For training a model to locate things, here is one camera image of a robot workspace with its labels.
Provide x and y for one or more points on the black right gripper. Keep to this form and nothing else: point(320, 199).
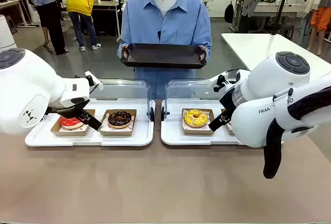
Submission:
point(228, 102)

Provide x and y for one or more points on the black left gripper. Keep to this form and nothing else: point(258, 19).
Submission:
point(68, 110)

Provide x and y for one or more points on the red glazed donut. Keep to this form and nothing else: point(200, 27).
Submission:
point(69, 124)

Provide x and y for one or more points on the brown cardboard donut box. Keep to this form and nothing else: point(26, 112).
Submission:
point(116, 131)
point(196, 131)
point(57, 131)

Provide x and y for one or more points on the yellow glazed donut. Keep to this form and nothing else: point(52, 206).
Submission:
point(195, 118)

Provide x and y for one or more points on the black serving tray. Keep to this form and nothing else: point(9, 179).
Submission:
point(163, 56)

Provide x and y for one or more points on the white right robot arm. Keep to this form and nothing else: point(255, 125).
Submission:
point(271, 92)

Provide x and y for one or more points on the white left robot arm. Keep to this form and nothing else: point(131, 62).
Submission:
point(28, 84)

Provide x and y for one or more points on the person's right forearm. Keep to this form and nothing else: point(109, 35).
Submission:
point(121, 49)

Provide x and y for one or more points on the dark sprinkled donut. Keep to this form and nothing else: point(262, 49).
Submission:
point(225, 115)

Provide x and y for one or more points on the chocolate donut with nuts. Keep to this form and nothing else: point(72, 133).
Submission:
point(119, 119)

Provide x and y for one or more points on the person in patterned shirt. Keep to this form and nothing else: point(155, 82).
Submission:
point(49, 14)

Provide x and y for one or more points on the person in blue shirt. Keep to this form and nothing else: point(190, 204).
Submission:
point(165, 22)

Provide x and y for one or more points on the person's left hand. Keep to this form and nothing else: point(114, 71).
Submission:
point(202, 53)

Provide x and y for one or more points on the person's right hand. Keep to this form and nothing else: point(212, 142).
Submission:
point(125, 52)

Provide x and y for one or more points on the white display tray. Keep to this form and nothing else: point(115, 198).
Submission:
point(77, 141)
point(175, 138)

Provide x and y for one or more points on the clear hinged display lid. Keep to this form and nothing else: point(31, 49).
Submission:
point(124, 89)
point(186, 89)

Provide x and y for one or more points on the black hanging bag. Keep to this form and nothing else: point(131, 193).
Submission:
point(229, 13)

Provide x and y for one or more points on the white conical appliance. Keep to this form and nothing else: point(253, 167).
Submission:
point(5, 32)

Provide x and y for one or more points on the black tripod pole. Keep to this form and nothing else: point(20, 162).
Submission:
point(280, 9)

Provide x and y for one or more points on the white background desk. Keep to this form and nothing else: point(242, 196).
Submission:
point(15, 4)

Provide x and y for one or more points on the mannequin with orange shorts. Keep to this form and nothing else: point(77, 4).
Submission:
point(319, 14)

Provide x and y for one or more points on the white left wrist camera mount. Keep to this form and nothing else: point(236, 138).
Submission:
point(95, 83)

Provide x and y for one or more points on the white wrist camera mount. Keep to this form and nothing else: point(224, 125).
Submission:
point(225, 79)
point(95, 83)

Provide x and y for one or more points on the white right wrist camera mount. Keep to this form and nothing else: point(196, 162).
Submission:
point(225, 79)

